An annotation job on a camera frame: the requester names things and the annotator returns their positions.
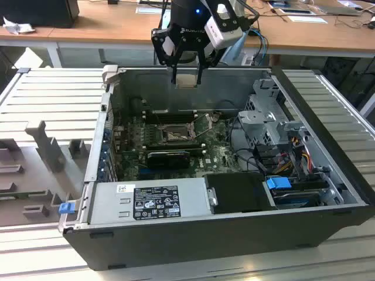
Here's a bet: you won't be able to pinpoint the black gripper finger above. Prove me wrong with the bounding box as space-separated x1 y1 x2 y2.
196 46 227 85
151 27 180 85

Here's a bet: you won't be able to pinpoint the silver CPU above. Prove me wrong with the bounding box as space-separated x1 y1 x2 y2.
176 73 198 89

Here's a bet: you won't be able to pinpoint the CPU socket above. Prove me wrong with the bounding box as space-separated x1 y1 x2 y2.
156 122 197 142

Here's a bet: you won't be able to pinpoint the blue expansion slot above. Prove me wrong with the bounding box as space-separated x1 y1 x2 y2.
138 166 165 174

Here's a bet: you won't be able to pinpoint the white paper sheet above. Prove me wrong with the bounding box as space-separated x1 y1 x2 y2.
287 15 328 25
135 6 165 15

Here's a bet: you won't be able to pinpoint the wooden desk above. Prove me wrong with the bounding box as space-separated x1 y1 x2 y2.
0 0 375 70

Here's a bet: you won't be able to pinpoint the metal drive cage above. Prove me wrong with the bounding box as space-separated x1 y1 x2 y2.
236 78 313 149

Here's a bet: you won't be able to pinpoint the green motherboard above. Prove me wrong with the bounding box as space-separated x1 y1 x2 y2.
112 112 255 182

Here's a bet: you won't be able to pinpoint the blue booklet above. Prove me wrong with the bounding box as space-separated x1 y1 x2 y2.
268 0 294 9

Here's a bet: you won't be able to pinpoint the dark flat tablet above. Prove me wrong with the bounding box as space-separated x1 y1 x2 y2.
278 8 313 15

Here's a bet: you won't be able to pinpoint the black graphics card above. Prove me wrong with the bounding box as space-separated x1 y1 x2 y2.
145 150 191 170

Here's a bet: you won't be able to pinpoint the black computer tower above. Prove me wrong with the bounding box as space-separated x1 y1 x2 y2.
0 0 80 29

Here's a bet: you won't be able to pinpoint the black plastic shroud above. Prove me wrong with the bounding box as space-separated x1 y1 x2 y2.
203 172 278 215

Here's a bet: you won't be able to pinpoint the grey laptop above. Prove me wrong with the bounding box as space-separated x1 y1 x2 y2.
318 3 363 17

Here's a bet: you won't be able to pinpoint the crumpled white paper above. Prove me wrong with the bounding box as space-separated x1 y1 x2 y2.
2 16 36 36

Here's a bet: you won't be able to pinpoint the blue disk carrier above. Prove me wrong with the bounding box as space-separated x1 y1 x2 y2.
265 176 292 194

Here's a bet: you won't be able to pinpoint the hard disk drive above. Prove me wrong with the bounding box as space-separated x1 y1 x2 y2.
271 187 322 209

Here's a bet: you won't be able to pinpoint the silver power supply unit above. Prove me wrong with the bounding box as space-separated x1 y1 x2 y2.
86 177 212 225

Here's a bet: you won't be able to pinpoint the grey parts rack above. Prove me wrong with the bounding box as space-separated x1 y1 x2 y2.
0 119 95 227

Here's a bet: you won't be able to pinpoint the black PC case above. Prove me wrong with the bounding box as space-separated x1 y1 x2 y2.
57 64 375 272

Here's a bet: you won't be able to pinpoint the green RAM stick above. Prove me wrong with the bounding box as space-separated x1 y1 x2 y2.
0 191 50 203

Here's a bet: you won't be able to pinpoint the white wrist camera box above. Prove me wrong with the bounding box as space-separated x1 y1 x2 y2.
203 16 244 50

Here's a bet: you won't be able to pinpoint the blue cable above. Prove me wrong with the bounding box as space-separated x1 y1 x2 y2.
248 28 270 63

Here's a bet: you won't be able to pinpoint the black wire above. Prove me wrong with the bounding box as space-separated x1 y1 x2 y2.
228 116 266 173

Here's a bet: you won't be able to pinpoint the yellow and red wires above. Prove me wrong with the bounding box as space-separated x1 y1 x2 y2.
275 148 312 174

